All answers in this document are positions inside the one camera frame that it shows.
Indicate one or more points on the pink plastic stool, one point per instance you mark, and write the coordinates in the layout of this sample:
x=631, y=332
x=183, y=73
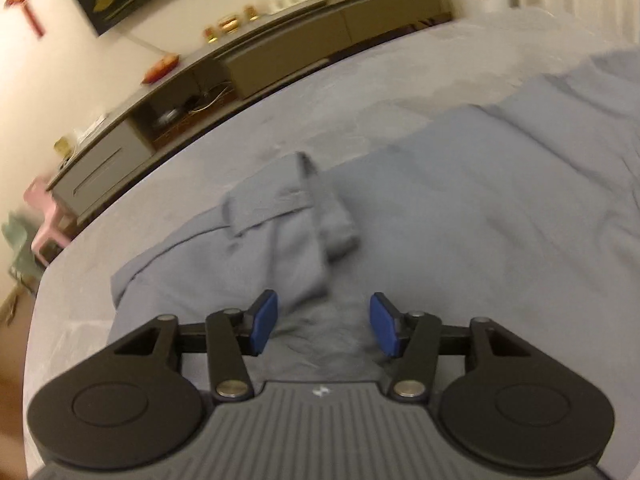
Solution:
x=47, y=220

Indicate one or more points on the green plastic stool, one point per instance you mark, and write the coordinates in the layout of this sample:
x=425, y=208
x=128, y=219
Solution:
x=20, y=247

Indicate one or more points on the long low television cabinet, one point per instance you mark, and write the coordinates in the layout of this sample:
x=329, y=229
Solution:
x=280, y=45

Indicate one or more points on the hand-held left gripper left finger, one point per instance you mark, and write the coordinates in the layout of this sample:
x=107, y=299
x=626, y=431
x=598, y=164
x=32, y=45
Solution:
x=264, y=320

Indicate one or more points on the gold jar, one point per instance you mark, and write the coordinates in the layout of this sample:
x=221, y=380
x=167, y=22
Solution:
x=250, y=12
x=214, y=33
x=231, y=25

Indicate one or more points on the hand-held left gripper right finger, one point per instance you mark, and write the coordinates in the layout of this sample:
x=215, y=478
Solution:
x=383, y=326

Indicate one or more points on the red fruit tray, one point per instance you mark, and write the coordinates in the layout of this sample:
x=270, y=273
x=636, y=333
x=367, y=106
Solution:
x=160, y=68

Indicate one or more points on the bed with grey sheet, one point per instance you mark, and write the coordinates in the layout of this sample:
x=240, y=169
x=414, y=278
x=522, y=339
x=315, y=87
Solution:
x=350, y=95

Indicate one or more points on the small gold tin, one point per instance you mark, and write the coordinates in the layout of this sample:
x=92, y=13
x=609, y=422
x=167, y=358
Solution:
x=62, y=146

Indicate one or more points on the grey-blue garment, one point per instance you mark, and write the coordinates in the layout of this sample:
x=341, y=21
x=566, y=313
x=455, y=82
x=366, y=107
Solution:
x=475, y=210

